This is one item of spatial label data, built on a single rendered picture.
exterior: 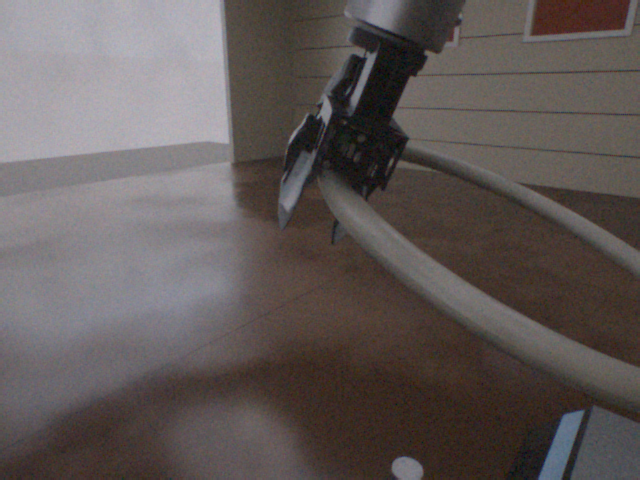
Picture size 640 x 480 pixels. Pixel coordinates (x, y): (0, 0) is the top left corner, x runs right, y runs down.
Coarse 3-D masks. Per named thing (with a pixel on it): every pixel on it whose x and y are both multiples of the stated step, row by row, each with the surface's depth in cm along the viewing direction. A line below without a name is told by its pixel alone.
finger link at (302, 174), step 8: (304, 152) 43; (304, 160) 43; (296, 168) 44; (304, 168) 43; (296, 176) 44; (304, 176) 42; (312, 176) 44; (288, 184) 44; (296, 184) 43; (304, 184) 45; (280, 192) 46; (288, 192) 44; (296, 192) 41; (280, 200) 45; (288, 200) 43; (296, 200) 41; (280, 208) 46; (288, 208) 42; (280, 216) 46; (288, 216) 46; (280, 224) 47
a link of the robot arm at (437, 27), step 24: (360, 0) 34; (384, 0) 32; (408, 0) 32; (432, 0) 32; (456, 0) 33; (360, 24) 36; (384, 24) 33; (408, 24) 33; (432, 24) 33; (456, 24) 37; (408, 48) 35; (432, 48) 34
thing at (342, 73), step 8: (352, 56) 40; (360, 56) 40; (344, 64) 41; (352, 64) 39; (344, 72) 40; (352, 72) 39; (336, 80) 43; (344, 80) 40; (352, 80) 39; (328, 88) 46; (336, 88) 42; (344, 88) 42
